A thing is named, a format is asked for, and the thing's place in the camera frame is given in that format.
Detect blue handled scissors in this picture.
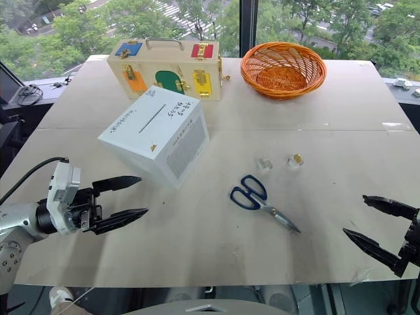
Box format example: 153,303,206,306
229,174,301,234

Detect grey rounded robot body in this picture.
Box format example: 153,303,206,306
123,297,296,315

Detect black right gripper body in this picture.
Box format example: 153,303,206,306
398,207,420,261

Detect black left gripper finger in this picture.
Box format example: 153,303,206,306
92,175,142,197
88,207,150,236

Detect wooden lock busy box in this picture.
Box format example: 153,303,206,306
106,37,231,100

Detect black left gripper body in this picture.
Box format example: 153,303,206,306
68,186,103,232

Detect black monitor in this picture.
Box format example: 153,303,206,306
0,60,24,109

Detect white sneaker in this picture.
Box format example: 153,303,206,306
49,285,75,310

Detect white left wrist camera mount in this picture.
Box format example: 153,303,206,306
46,161,81,236

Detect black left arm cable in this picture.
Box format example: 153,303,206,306
0,156,70,205

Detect orange wicker basket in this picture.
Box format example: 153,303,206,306
240,41,327,101

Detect clear cube with gold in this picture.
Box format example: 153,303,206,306
286,153,304,169

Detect white cardboard box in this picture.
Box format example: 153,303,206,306
97,85,210,190

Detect black coiled cable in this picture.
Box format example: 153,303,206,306
16,83,44,106

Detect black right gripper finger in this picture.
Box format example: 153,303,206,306
342,228,410,278
362,194,420,222

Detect black window frame post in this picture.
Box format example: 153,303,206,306
238,0,258,58

